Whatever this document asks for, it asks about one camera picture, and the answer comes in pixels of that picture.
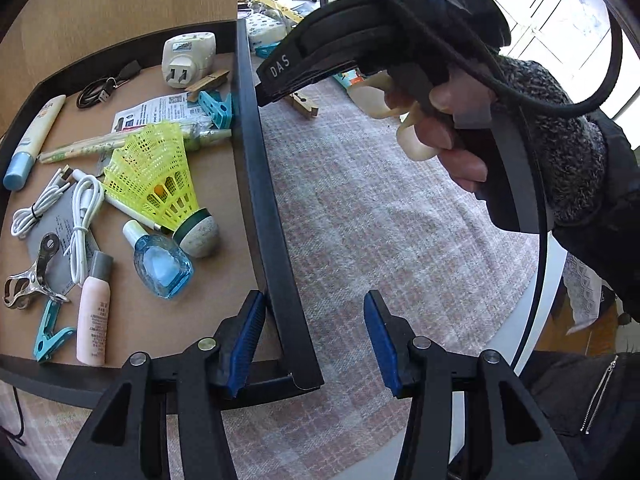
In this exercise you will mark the blue glass bottle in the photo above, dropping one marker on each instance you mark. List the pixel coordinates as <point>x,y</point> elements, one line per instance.
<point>162,265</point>

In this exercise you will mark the person's black jacket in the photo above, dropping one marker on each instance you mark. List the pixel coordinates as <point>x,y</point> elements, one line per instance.
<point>590,400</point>

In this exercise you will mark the white pen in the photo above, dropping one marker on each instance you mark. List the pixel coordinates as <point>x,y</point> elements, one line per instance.
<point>130,210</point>

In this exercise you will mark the yellow plastic shuttlecock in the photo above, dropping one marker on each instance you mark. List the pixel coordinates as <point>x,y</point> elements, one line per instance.
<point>150,175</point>

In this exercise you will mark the white lace cloth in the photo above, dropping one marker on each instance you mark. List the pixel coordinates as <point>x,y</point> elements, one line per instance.
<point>582,295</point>

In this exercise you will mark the white tube blue cap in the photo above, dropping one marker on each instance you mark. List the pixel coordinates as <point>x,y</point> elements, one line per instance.
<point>35,140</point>

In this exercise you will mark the black tray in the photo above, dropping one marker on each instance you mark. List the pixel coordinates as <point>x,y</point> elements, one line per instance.
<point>270,210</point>

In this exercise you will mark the white printed packet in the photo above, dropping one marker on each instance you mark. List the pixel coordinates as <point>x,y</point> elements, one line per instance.
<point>150,112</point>

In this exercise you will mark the small pink bottle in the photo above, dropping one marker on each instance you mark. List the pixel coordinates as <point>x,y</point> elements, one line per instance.
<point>92,315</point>

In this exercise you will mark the white dotted tissue pack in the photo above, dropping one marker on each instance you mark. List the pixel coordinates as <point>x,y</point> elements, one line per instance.
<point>267,27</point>

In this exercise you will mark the wooden clothespin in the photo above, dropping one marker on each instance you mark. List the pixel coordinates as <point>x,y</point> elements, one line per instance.
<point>207,85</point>
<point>305,106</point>

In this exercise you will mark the yellow stick packet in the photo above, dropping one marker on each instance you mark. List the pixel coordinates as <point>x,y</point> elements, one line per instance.
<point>280,7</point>

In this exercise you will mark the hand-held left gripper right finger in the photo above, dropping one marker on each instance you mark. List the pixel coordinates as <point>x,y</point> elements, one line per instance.
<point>382,345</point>

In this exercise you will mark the person's right forearm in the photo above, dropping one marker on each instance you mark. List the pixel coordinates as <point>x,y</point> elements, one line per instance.
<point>565,135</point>

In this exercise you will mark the chopsticks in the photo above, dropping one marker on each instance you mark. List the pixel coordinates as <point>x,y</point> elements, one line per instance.
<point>90,147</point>

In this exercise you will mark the white egg-shaped plug device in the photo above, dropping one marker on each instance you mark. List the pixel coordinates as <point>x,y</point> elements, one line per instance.
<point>187,60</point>

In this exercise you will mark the light wooden panel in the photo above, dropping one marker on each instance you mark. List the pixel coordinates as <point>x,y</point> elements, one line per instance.
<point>125,0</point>

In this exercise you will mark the checked cloth-covered desktop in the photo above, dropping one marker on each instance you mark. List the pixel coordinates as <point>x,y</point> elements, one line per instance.
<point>375,210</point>

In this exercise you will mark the white window frame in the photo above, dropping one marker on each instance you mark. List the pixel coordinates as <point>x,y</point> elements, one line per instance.
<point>550,10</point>

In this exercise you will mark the grey card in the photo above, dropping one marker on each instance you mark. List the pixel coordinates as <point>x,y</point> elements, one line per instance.
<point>50,245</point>

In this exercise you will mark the person's right hand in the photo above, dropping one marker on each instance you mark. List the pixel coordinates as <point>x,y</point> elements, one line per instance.
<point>440,135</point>

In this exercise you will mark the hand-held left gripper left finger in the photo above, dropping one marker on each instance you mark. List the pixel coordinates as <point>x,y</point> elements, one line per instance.
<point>245,350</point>

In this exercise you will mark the metal spring clip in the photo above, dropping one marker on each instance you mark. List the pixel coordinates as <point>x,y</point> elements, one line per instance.
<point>30,280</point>

